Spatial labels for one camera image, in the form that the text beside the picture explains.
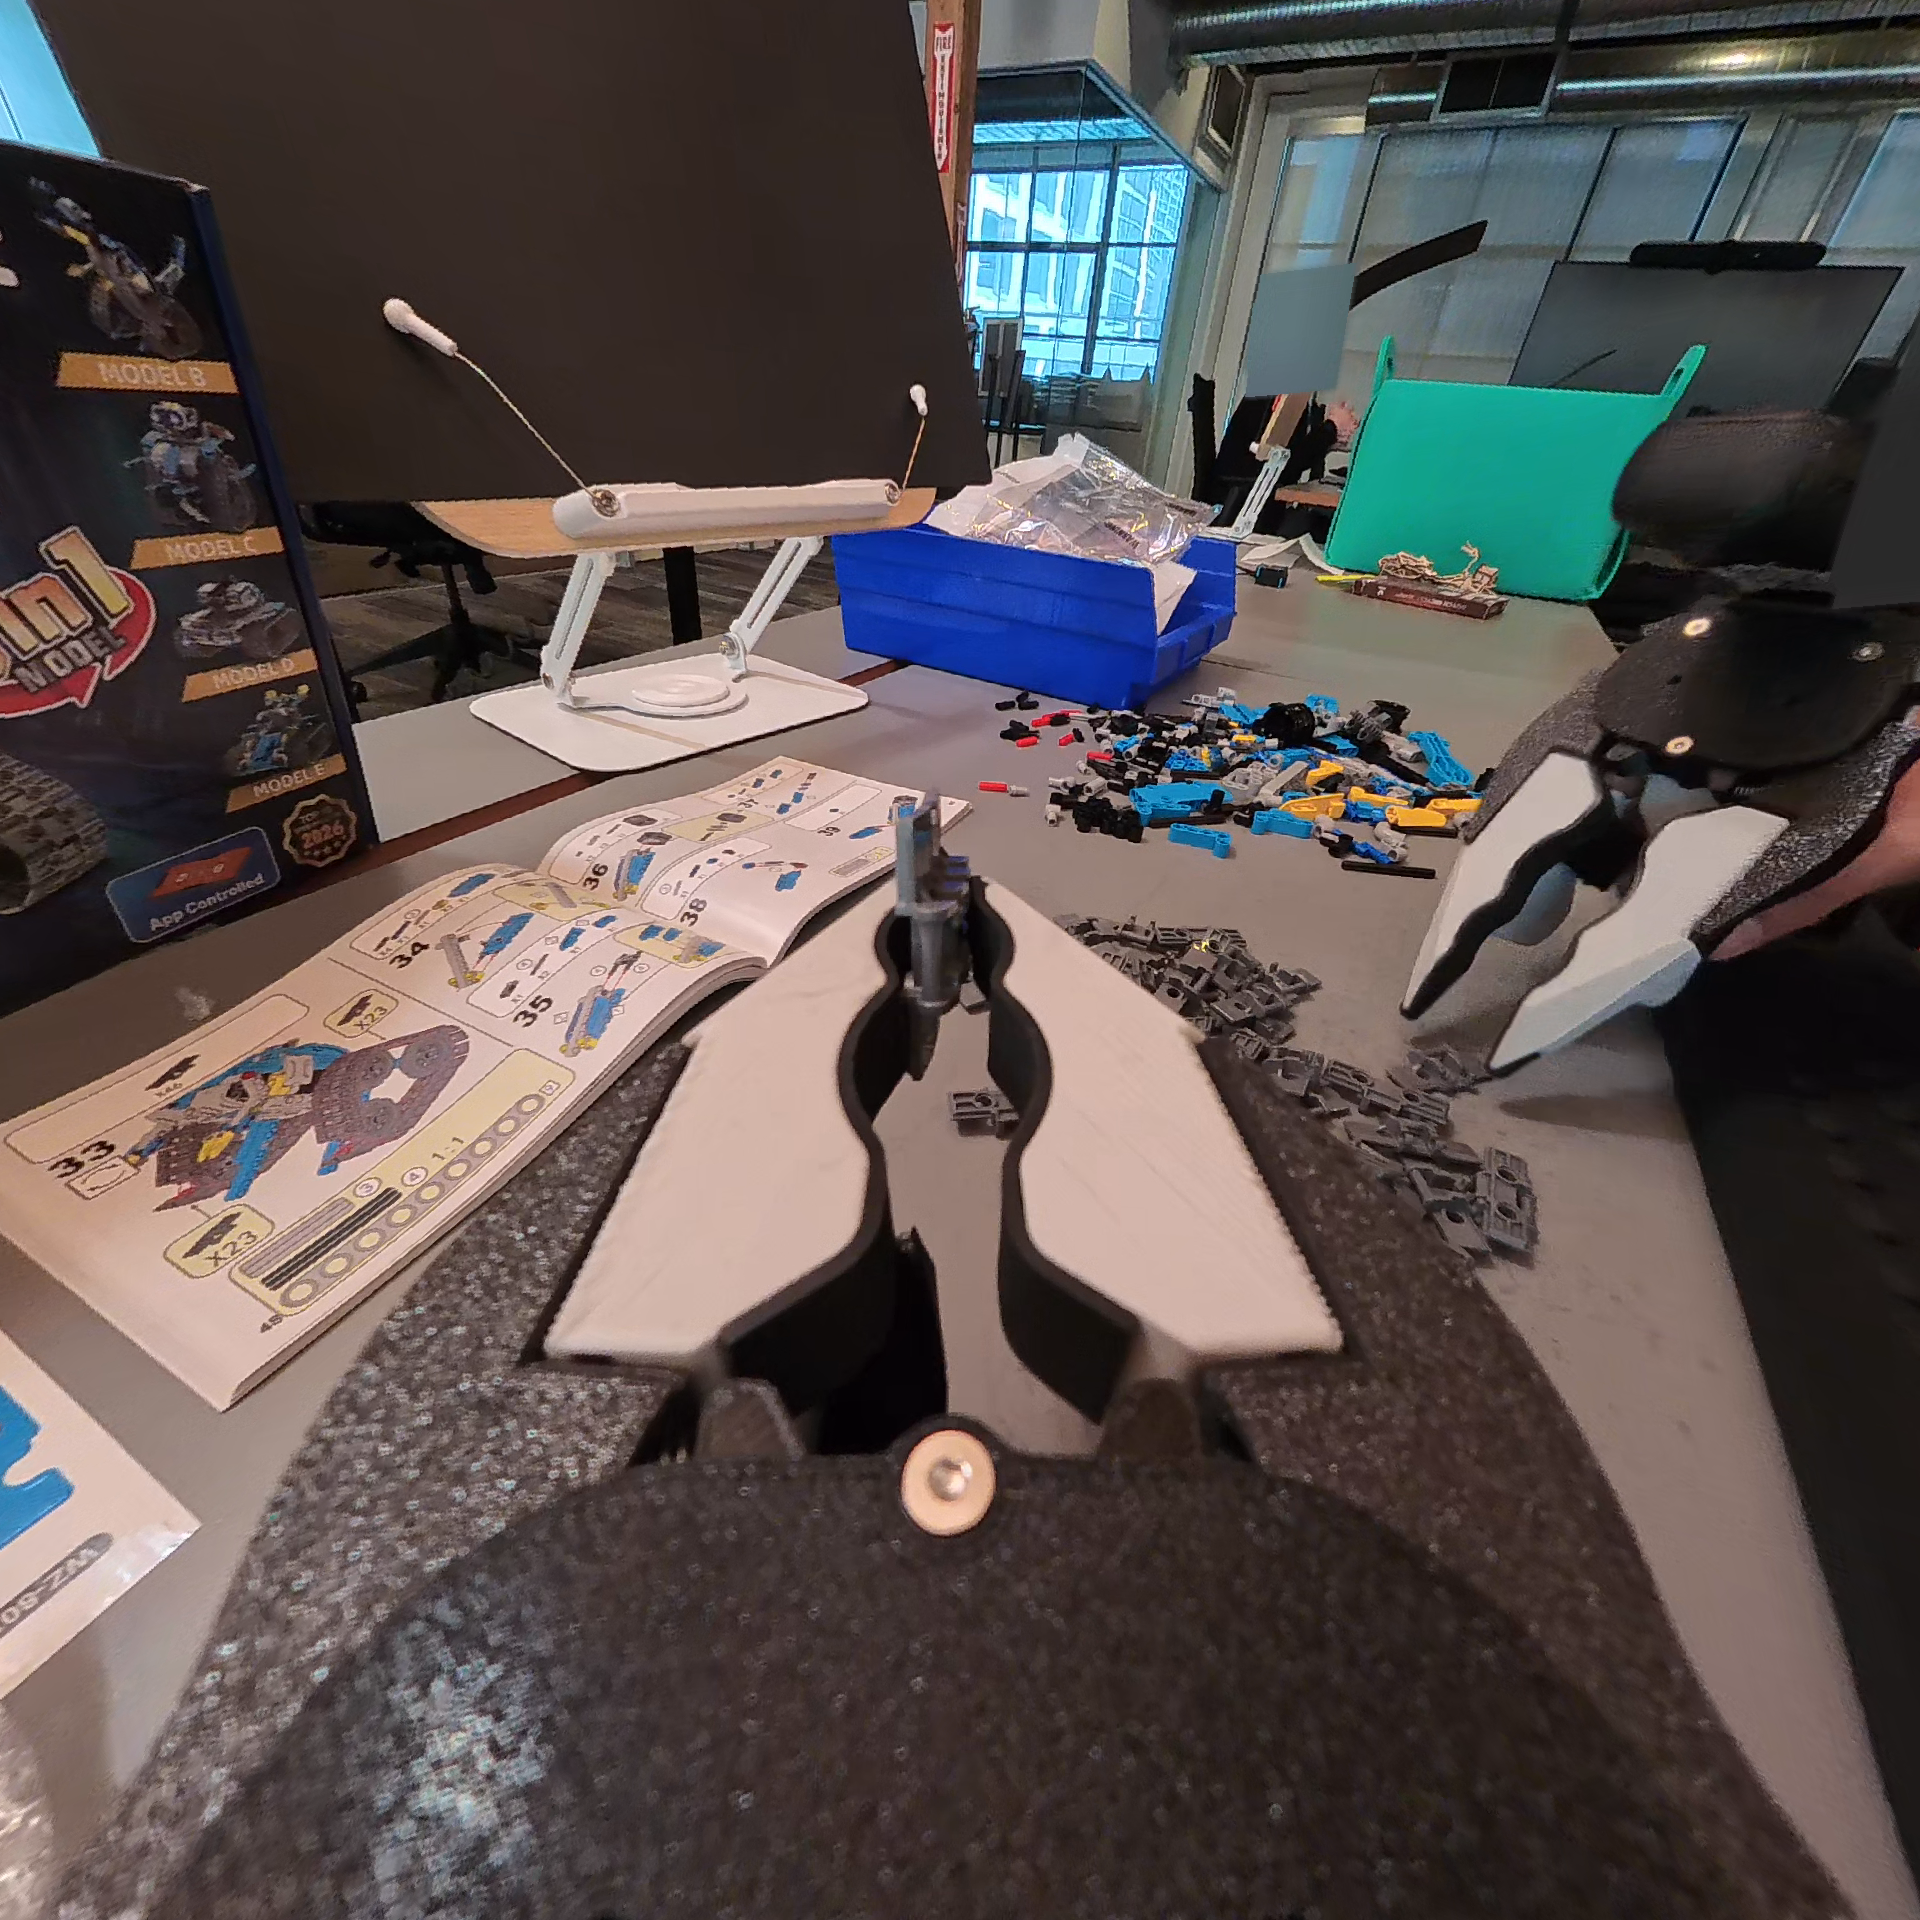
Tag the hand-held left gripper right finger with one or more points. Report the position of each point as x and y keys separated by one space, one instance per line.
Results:
x=1172 y=1184

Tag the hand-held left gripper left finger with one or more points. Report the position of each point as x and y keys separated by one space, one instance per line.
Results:
x=721 y=1184

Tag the clear plastic bags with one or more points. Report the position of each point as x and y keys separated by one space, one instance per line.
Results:
x=1065 y=517

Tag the grey desk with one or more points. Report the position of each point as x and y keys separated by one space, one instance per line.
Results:
x=1622 y=1424

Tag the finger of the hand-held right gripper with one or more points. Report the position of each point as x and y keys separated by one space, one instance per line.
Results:
x=1500 y=856
x=1651 y=932

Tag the heap of mixed coloured bricks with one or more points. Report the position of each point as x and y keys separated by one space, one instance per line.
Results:
x=1261 y=780

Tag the person's right hand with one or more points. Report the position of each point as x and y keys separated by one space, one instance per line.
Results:
x=1868 y=879

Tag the scattered black and red pins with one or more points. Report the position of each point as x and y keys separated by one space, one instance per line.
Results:
x=1036 y=728

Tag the printed toy set box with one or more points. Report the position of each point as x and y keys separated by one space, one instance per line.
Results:
x=136 y=599

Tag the large paned window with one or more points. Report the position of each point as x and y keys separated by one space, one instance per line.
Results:
x=1073 y=255

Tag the black equipment case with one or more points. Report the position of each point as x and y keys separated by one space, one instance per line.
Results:
x=1695 y=330

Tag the blue sticker sheet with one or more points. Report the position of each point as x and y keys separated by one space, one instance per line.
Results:
x=61 y=1516

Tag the brown wooden model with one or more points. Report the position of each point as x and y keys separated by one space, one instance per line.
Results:
x=1435 y=586

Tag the black partition panel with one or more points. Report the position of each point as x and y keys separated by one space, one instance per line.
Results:
x=599 y=226

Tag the silver ventilation duct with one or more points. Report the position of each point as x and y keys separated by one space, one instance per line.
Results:
x=1500 y=37

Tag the black office chair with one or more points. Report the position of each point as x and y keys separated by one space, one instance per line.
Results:
x=405 y=586

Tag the pile of grey track links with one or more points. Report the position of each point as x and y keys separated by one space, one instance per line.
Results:
x=1350 y=1095

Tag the wooden post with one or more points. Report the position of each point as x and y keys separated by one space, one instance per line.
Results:
x=953 y=136

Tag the blue plastic bin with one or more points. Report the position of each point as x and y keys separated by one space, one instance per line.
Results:
x=1021 y=616

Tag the open instruction booklet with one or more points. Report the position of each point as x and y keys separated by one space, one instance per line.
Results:
x=376 y=1110

